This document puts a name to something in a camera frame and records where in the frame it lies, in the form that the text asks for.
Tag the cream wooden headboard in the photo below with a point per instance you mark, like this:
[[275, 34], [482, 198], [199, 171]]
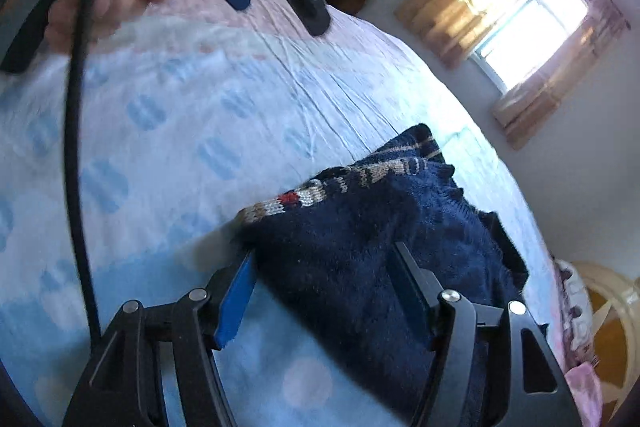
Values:
[[615, 304]]

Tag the pink folded quilt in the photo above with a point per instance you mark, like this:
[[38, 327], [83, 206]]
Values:
[[586, 390]]

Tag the blue pink bed sheet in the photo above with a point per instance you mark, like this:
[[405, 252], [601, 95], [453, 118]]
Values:
[[189, 114]]

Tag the right yellow window curtain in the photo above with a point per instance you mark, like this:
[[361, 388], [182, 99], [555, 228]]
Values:
[[525, 108]]

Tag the person's left hand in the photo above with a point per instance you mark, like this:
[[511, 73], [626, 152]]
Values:
[[106, 18]]

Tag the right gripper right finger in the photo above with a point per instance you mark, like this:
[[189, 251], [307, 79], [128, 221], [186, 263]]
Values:
[[495, 361]]

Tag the navy patterned knit sweater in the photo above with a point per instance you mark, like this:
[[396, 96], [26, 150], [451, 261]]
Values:
[[328, 251]]

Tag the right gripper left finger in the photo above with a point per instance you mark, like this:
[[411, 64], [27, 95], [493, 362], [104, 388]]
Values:
[[123, 382]]

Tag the white patterned pillow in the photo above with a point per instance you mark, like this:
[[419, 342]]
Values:
[[577, 315]]

